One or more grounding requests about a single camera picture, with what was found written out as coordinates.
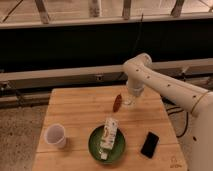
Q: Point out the black smartphone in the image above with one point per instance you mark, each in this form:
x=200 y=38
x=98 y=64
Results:
x=150 y=144

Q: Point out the green bowl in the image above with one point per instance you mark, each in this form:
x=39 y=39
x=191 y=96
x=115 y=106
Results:
x=95 y=150

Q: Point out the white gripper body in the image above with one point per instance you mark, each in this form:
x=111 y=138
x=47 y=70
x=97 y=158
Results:
x=135 y=91

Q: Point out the white carton box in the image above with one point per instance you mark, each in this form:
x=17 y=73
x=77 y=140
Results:
x=109 y=134

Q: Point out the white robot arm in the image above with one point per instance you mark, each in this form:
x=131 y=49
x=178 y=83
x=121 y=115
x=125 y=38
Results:
x=193 y=99

